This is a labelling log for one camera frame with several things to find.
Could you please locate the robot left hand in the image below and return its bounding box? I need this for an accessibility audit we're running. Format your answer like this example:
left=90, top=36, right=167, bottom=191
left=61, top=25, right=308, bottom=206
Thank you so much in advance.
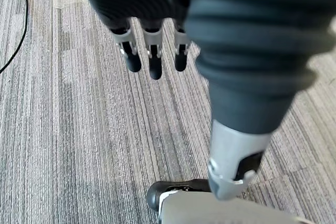
left=70, top=0, right=336, bottom=201

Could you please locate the robot dark foot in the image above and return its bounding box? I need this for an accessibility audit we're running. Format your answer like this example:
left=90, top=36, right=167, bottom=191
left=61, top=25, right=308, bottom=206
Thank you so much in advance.
left=145, top=178, right=212, bottom=212

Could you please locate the robot silver leg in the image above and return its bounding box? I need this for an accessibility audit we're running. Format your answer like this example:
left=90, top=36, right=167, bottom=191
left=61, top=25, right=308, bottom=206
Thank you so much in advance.
left=158, top=190, right=317, bottom=224

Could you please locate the black cable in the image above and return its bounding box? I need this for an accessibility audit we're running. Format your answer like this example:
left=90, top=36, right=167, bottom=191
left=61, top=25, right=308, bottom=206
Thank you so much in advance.
left=0, top=0, right=29, bottom=73

